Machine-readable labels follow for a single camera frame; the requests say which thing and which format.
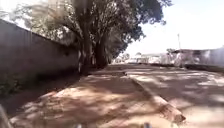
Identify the large tree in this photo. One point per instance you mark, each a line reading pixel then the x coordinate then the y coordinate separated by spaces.
pixel 100 53
pixel 85 50

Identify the low buildings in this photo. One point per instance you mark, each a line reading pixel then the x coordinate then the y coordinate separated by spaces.
pixel 146 59

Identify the reddish paved sidewalk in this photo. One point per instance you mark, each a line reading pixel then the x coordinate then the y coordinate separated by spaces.
pixel 100 100

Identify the utility pole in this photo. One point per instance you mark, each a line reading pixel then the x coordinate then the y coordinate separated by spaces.
pixel 179 41

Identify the stone kerb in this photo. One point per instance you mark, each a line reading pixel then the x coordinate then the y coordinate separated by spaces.
pixel 166 110

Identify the reddish brown road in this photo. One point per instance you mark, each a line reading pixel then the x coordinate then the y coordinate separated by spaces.
pixel 193 86

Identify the grass verge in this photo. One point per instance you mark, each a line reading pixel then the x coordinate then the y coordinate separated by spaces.
pixel 203 67

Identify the weeds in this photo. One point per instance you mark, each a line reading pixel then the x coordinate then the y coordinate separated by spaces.
pixel 10 85

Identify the grey concrete wall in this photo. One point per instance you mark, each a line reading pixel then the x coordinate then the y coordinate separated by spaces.
pixel 33 50

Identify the white wall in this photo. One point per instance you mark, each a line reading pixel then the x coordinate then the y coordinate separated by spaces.
pixel 206 56

